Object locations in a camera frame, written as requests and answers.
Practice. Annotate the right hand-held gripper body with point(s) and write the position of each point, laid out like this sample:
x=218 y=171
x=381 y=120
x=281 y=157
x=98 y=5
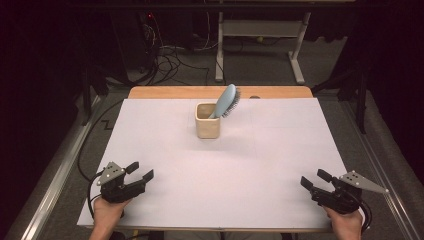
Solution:
x=343 y=198

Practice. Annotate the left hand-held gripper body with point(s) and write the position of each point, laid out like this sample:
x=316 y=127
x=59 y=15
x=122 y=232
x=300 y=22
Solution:
x=118 y=190

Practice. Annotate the beige square holder cup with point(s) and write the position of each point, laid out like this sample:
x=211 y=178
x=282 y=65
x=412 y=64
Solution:
x=207 y=128

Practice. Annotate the light blue hairbrush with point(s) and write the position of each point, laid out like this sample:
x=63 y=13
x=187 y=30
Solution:
x=225 y=100

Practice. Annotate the person's left hand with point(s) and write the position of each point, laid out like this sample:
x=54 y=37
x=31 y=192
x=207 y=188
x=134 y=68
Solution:
x=106 y=215

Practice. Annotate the person's right hand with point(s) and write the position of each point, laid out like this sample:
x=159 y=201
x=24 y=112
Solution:
x=348 y=226

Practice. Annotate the white table cover sheet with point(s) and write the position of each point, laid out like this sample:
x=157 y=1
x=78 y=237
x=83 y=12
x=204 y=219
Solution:
x=216 y=173

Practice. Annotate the wooden table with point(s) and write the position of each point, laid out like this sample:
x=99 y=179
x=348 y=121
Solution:
x=166 y=92

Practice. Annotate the black stand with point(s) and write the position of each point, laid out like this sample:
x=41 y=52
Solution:
x=358 y=96
x=93 y=86

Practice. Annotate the person's grey trousers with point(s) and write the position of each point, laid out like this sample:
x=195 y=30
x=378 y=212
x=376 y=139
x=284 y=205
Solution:
x=223 y=236

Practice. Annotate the black computer tower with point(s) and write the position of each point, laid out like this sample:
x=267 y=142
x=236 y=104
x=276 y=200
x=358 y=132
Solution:
x=133 y=46

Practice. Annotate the small green ball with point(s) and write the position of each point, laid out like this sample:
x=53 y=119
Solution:
x=260 y=39

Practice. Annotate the metal floor rail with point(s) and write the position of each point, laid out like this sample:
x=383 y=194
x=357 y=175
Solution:
x=50 y=203
x=393 y=166

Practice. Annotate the white metal desk frame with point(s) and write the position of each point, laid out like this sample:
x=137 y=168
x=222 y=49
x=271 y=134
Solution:
x=260 y=28

